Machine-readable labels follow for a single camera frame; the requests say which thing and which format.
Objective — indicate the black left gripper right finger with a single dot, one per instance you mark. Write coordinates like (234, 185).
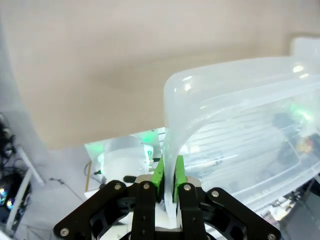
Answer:
(190, 212)

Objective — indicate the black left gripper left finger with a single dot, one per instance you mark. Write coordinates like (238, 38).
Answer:
(145, 212)

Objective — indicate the translucent plastic container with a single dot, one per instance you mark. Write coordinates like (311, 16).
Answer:
(240, 130)

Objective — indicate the black computer with coloured lights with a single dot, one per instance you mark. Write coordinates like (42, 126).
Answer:
(11, 195)

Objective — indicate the white metal stand frame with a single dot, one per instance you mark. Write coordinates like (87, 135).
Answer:
(25, 180)

